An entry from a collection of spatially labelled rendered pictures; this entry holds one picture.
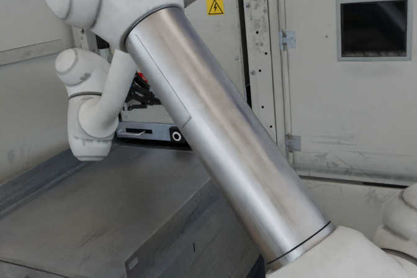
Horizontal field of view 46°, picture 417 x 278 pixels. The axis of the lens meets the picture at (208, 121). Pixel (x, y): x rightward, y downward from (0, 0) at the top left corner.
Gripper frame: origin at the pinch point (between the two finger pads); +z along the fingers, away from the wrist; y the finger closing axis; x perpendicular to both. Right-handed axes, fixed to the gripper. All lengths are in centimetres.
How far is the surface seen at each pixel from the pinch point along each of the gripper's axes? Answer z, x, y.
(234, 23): -5.0, 28.1, -23.0
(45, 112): -9.7, -35.1, 7.6
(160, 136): 12.7, -3.0, 10.1
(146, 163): 1.2, 0.6, 20.4
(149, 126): 10.9, -7.0, 6.9
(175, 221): -33, 33, 35
